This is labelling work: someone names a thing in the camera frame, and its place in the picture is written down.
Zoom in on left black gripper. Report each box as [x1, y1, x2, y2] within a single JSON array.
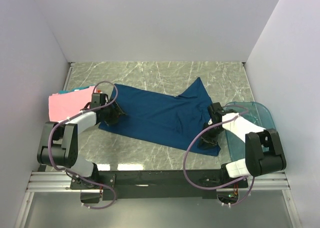
[[101, 98, 127, 126]]

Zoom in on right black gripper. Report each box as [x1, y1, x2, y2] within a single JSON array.
[[197, 122, 225, 150]]

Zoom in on blue t shirt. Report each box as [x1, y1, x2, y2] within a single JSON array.
[[99, 78, 212, 150]]

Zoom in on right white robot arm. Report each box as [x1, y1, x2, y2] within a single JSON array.
[[198, 102, 287, 187]]

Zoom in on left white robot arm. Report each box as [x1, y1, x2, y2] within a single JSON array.
[[37, 92, 126, 189]]

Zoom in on folded pink t shirt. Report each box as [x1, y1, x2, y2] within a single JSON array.
[[48, 86, 94, 122]]

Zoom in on teal plastic bin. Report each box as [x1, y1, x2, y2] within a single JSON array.
[[225, 102, 276, 161]]

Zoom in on folded teal t shirt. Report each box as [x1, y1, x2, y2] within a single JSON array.
[[58, 86, 90, 94]]

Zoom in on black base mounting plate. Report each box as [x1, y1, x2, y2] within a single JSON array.
[[70, 169, 235, 203]]

